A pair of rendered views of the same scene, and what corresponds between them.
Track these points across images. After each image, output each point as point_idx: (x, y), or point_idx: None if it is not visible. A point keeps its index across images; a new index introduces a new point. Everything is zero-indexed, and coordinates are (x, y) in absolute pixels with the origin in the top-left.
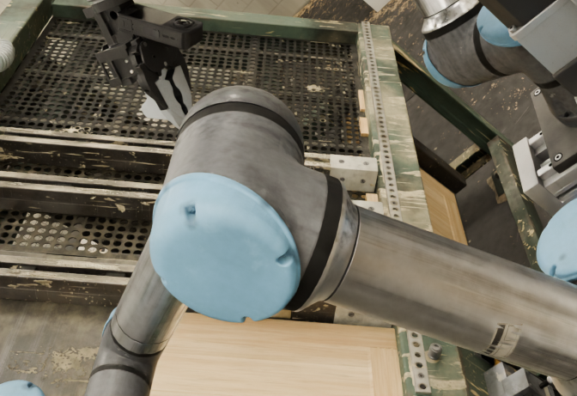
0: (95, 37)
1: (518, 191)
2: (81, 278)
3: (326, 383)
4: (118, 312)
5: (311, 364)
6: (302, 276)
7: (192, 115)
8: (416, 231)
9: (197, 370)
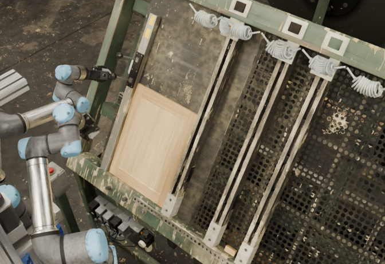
0: None
1: None
2: (203, 101)
3: (152, 172)
4: (61, 99)
5: (159, 171)
6: None
7: (8, 119)
8: None
9: (168, 132)
